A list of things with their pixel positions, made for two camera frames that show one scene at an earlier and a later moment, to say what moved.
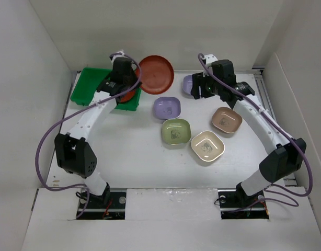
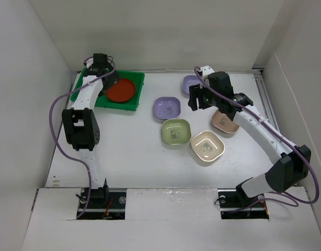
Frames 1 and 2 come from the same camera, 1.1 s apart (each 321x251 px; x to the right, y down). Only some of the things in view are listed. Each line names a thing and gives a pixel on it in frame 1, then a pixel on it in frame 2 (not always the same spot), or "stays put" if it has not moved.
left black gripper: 135,79 → 114,78
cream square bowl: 207,146 stays put
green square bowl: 176,132 stays put
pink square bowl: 227,119 stays put
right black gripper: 199,79 → 196,91
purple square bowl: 167,107 stays put
